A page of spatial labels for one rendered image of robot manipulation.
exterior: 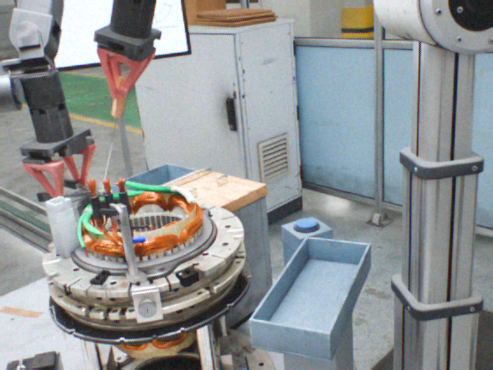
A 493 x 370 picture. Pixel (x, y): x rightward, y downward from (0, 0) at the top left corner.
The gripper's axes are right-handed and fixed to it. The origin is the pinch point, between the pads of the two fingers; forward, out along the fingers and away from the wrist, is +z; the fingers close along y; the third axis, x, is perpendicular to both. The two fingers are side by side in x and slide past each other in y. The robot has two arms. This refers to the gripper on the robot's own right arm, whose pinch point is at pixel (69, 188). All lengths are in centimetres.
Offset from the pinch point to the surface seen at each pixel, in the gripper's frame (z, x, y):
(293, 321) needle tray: 15.0, 40.2, 6.3
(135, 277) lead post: 6.1, 20.3, 13.2
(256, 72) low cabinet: 32, -59, -222
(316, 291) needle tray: 15.4, 41.0, -2.0
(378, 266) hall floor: 126, 12, -186
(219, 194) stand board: 12.1, 13.6, -26.4
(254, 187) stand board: 12.4, 19.3, -31.5
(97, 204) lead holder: -4.6, 16.6, 13.0
